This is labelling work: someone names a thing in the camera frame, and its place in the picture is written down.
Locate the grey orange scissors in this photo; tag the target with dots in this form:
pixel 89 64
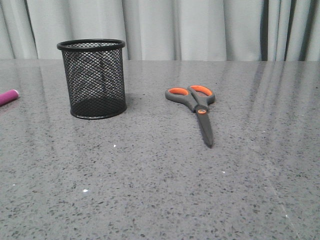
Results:
pixel 197 98

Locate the black mesh pen cup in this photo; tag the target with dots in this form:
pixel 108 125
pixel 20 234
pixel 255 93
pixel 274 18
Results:
pixel 95 77

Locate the white pleated curtain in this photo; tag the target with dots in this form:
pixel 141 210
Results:
pixel 188 30

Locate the magenta marker pen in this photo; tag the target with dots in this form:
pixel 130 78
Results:
pixel 8 96

